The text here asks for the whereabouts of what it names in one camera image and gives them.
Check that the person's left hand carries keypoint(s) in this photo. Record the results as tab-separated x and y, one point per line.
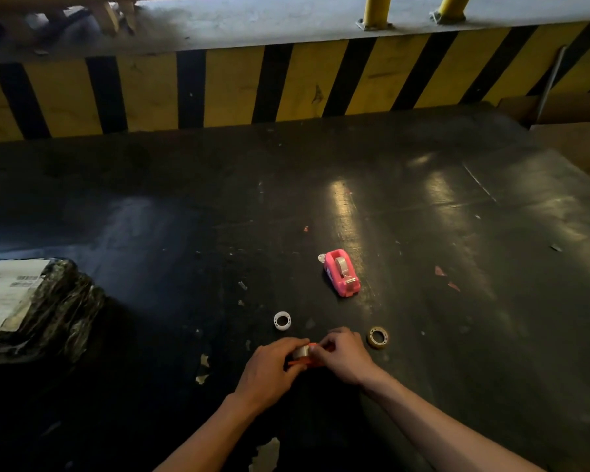
267	373

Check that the orange tape dispenser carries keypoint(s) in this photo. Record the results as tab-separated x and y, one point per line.
302	361

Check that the cardboard box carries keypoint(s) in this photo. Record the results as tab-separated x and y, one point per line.
570	127

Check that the person's right hand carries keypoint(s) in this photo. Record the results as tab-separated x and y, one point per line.
346	358

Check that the yellow post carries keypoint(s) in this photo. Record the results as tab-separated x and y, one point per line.
376	10
451	8

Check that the person's right forearm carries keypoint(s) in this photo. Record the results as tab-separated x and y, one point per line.
437	427

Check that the clear tape roll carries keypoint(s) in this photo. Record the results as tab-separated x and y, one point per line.
302	351

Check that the brown tape roll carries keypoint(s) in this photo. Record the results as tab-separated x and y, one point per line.
377	337

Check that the yellow black striped barrier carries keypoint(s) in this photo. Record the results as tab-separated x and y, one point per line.
275	68

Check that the black plastic wrapped parcel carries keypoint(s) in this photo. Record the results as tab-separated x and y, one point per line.
54	314

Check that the person's left thumb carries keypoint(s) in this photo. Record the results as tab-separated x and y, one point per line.
300	366

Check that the white shipping label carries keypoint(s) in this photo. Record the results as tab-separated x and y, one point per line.
5	294

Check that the grey metal rod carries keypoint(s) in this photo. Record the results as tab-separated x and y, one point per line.
550	83

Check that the person's right fingers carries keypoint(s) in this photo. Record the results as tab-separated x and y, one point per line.
327	346

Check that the pink tape dispenser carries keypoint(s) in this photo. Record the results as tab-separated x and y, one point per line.
342	273

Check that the person's left forearm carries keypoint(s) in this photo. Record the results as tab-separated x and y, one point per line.
211	437

